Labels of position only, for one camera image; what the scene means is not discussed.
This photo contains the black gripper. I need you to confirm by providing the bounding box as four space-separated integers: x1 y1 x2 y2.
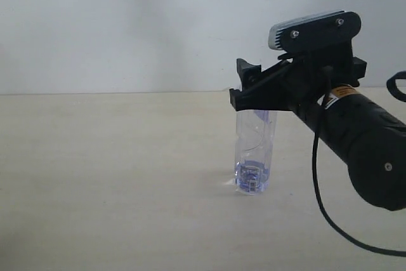
229 41 367 112

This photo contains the clear blue tinted bottle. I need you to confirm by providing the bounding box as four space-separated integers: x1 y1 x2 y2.
235 110 277 195

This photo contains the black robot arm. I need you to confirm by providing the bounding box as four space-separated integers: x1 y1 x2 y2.
230 42 405 211

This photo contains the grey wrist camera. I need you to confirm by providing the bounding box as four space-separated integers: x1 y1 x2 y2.
268 10 362 53

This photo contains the black camera cable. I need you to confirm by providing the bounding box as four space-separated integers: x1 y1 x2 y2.
311 65 406 256

